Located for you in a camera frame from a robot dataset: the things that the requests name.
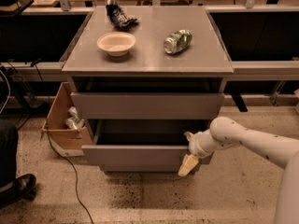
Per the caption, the grey drawer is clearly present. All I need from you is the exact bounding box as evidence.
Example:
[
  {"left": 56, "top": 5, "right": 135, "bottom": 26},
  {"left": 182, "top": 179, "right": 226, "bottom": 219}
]
[
  {"left": 82, "top": 119, "right": 209, "bottom": 166},
  {"left": 100, "top": 163, "right": 200, "bottom": 174},
  {"left": 71, "top": 92, "right": 224, "bottom": 119}
]

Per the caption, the white paper bowl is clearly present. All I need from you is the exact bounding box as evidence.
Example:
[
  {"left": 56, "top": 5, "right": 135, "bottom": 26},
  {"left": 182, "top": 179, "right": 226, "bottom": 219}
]
[{"left": 96, "top": 32, "right": 136, "bottom": 57}]

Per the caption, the blue crumpled chip bag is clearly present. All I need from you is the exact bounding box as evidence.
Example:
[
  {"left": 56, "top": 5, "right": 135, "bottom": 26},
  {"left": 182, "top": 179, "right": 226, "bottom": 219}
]
[{"left": 106, "top": 0, "right": 137, "bottom": 29}]

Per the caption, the green can in box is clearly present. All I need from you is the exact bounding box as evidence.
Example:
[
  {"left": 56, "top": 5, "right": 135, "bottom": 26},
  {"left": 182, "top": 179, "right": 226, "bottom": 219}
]
[{"left": 65, "top": 117, "right": 84, "bottom": 131}]

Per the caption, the green soda can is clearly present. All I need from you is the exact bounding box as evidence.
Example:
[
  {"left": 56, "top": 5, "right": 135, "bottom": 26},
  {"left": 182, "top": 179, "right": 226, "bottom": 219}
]
[{"left": 164, "top": 29, "right": 192, "bottom": 54}]

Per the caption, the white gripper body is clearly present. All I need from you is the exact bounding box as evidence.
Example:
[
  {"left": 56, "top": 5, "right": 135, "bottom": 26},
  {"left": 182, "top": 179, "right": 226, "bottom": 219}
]
[{"left": 188, "top": 131, "right": 217, "bottom": 159}]

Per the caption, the grey bottom drawer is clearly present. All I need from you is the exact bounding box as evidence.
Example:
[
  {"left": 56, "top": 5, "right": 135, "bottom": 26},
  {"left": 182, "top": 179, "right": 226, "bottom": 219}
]
[{"left": 100, "top": 163, "right": 200, "bottom": 174}]

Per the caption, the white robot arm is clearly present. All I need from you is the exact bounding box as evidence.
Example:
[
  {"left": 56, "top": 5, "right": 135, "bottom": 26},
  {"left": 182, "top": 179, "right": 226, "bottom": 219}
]
[{"left": 178, "top": 117, "right": 299, "bottom": 224}]

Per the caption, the grey drawer cabinet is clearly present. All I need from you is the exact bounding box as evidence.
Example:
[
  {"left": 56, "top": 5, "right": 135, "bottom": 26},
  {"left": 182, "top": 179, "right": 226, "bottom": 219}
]
[{"left": 61, "top": 5, "right": 235, "bottom": 175}]

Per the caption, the black floor cable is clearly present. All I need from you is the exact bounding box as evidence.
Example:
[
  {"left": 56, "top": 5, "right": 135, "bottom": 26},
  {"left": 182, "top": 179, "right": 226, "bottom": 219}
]
[{"left": 32, "top": 63, "right": 95, "bottom": 224}]

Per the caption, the grey top drawer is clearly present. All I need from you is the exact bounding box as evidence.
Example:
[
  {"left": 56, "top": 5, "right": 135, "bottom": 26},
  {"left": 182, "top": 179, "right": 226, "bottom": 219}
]
[{"left": 71, "top": 92, "right": 224, "bottom": 119}]

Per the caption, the white bottle in box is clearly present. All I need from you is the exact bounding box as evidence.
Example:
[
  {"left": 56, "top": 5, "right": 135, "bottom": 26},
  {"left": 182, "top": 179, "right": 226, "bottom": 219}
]
[{"left": 68, "top": 106, "right": 78, "bottom": 117}]

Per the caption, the cardboard box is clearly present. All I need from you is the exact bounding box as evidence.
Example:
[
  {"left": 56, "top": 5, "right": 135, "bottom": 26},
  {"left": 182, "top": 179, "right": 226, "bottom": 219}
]
[{"left": 42, "top": 82, "right": 93, "bottom": 150}]

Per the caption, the dark trouser leg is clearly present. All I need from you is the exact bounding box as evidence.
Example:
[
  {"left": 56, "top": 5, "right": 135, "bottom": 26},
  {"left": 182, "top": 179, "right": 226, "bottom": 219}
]
[{"left": 0, "top": 119, "right": 19, "bottom": 191}]

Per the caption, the black shoe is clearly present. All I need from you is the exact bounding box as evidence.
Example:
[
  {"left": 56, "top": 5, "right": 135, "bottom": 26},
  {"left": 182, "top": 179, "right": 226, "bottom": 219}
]
[{"left": 0, "top": 174, "right": 36, "bottom": 208}]

